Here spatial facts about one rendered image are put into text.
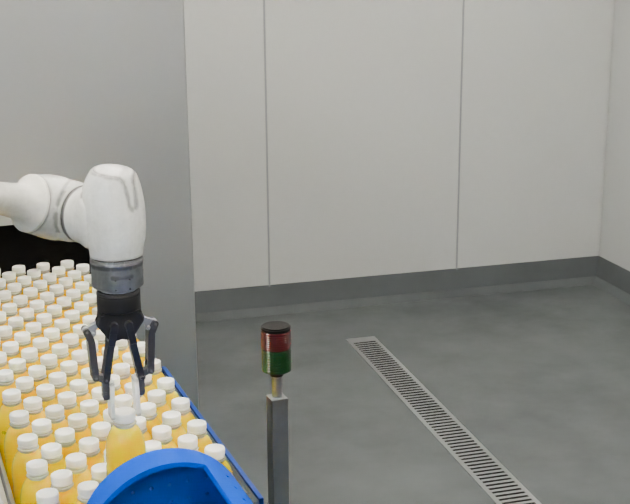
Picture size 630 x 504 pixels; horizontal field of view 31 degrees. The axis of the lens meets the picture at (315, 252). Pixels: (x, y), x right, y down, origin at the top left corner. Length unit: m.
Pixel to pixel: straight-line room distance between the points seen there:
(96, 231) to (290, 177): 4.46
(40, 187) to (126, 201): 0.17
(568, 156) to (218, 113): 2.15
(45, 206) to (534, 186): 5.15
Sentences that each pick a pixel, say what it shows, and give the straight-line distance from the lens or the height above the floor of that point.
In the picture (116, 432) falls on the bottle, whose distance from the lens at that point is 2.04.
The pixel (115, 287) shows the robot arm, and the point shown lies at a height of 1.48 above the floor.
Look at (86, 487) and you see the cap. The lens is 2.08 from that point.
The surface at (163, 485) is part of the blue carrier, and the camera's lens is 1.91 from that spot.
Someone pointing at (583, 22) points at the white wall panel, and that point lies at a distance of 6.87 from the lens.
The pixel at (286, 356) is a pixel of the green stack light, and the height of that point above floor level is 1.20.
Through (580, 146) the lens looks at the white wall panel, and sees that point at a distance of 6.97.
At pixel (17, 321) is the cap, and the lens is 3.00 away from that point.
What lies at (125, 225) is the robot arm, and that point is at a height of 1.58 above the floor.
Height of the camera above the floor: 2.03
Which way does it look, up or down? 15 degrees down
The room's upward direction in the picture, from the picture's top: straight up
